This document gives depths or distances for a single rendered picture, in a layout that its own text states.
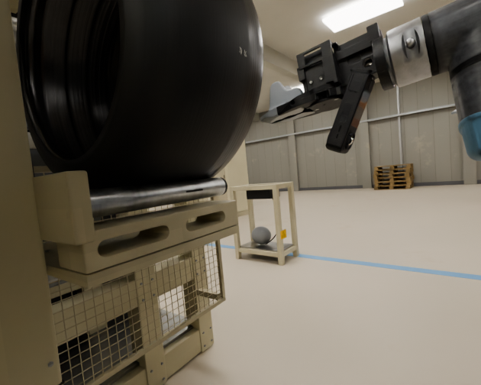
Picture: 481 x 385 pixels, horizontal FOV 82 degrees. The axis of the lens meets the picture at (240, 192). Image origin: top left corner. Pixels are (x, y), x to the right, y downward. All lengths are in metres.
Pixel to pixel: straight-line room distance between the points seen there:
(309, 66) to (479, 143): 0.24
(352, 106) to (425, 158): 10.45
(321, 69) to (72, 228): 0.41
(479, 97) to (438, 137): 10.46
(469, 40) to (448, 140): 10.43
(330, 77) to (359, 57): 0.05
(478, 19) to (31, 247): 0.64
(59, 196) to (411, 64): 0.48
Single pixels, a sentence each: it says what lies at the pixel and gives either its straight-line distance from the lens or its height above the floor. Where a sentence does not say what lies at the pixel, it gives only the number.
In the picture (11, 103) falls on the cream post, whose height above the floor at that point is 1.06.
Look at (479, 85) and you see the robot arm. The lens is 0.41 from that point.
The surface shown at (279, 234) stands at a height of 0.31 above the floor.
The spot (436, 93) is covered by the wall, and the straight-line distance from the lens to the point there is 11.02.
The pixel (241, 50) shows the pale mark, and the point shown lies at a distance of 0.57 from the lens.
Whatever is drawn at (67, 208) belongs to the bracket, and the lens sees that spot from 0.43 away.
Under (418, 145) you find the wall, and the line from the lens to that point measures 10.90.
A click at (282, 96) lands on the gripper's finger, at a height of 1.04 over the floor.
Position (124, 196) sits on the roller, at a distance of 0.50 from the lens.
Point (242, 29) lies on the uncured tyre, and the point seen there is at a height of 1.19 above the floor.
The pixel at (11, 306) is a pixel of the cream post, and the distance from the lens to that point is 0.54.
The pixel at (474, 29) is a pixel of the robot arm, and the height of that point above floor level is 1.06.
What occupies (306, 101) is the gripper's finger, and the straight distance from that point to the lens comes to 0.44.
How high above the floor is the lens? 0.92
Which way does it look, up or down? 4 degrees down
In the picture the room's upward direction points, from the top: 5 degrees counter-clockwise
